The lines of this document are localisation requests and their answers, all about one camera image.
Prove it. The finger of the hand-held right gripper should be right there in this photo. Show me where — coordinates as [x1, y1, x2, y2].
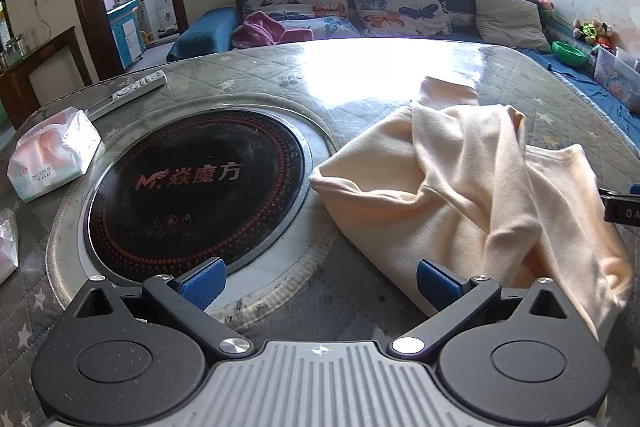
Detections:
[598, 183, 640, 224]

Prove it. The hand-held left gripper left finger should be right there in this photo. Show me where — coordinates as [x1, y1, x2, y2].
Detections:
[65, 257, 253, 360]

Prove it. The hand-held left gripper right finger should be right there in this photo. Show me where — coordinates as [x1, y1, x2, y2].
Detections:
[387, 258, 576, 360]

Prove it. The cream cloth garment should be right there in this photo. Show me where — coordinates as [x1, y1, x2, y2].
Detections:
[309, 76, 633, 343]

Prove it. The round black induction cooktop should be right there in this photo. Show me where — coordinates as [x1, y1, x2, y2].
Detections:
[45, 94, 341, 308]

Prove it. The clear plastic storage box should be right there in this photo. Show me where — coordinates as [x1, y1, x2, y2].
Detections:
[592, 44, 640, 96]

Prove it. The blue crumpled sheet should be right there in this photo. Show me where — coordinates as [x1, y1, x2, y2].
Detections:
[517, 47, 640, 135]

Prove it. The small white plastic box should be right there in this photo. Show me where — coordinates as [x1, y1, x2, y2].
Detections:
[615, 47, 640, 70]

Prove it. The green plastic bowl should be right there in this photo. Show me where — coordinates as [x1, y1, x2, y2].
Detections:
[551, 41, 591, 68]

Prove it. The green brown plush toy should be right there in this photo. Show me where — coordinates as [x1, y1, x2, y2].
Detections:
[572, 18, 615, 48]

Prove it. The clear plastic bag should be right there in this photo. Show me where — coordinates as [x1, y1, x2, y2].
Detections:
[0, 207, 20, 285]

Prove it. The pink white tissue pack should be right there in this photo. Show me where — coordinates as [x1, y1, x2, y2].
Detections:
[7, 107, 103, 202]

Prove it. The silver remote control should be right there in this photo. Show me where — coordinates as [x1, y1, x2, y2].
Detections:
[85, 69, 168, 120]

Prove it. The grey pillow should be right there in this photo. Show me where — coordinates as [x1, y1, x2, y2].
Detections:
[472, 0, 552, 54]

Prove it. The grey quilted table cover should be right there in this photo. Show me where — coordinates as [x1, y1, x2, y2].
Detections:
[0, 38, 640, 427]

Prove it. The blue sofa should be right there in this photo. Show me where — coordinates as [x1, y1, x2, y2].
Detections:
[166, 0, 640, 142]

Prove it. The pink crumpled cloth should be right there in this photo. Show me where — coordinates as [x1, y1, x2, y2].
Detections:
[231, 11, 313, 49]

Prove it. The blue white cabinet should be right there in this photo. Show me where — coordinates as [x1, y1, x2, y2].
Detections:
[105, 0, 147, 70]

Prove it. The brown wooden sideboard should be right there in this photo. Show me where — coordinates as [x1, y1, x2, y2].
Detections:
[0, 27, 93, 130]

